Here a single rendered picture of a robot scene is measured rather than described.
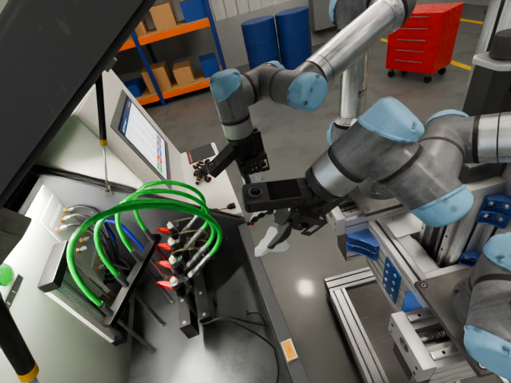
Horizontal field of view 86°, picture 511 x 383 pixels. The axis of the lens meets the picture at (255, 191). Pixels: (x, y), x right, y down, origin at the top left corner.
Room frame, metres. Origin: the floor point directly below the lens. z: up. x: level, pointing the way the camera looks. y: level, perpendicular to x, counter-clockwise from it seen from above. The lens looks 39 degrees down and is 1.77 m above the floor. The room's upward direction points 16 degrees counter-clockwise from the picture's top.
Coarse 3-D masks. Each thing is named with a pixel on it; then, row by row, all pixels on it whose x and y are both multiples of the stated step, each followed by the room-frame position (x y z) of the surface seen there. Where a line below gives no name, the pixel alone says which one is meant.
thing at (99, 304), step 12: (132, 204) 0.50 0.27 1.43; (144, 204) 0.50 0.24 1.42; (156, 204) 0.50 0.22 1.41; (168, 204) 0.50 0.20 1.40; (96, 216) 0.48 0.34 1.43; (108, 216) 0.48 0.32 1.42; (204, 216) 0.51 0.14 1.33; (84, 228) 0.48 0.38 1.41; (216, 228) 0.51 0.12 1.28; (72, 240) 0.47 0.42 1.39; (72, 252) 0.47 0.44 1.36; (72, 264) 0.47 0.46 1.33; (72, 276) 0.47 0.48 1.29; (84, 288) 0.47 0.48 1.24; (96, 300) 0.47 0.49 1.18
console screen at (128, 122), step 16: (128, 96) 1.43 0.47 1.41; (128, 112) 1.23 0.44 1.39; (112, 128) 0.97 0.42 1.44; (128, 128) 1.09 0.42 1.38; (144, 128) 1.27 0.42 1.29; (128, 144) 0.97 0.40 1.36; (144, 144) 1.11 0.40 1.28; (160, 144) 1.31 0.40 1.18; (144, 160) 0.98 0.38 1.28; (160, 160) 1.13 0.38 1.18; (160, 176) 0.99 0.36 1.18
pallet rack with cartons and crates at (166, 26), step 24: (192, 0) 5.77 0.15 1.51; (144, 24) 6.05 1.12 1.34; (168, 24) 5.77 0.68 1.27; (192, 24) 5.62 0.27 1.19; (144, 72) 5.77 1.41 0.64; (168, 72) 6.13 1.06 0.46; (192, 72) 6.03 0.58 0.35; (216, 72) 5.83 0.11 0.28; (144, 96) 5.76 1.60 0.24; (168, 96) 5.62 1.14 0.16
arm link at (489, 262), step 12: (492, 240) 0.28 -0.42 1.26; (504, 240) 0.27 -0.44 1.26; (492, 252) 0.26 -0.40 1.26; (504, 252) 0.25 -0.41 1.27; (480, 264) 0.27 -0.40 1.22; (492, 264) 0.25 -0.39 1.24; (504, 264) 0.23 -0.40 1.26; (480, 276) 0.24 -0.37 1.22; (492, 276) 0.23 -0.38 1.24; (504, 276) 0.22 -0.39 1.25
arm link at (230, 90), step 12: (228, 72) 0.65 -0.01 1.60; (216, 84) 0.62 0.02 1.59; (228, 84) 0.62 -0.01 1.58; (240, 84) 0.63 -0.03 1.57; (216, 96) 0.63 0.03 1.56; (228, 96) 0.61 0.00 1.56; (240, 96) 0.62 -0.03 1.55; (252, 96) 0.64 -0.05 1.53; (228, 108) 0.62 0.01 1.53; (240, 108) 0.62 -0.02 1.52; (228, 120) 0.62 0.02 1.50; (240, 120) 0.62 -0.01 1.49
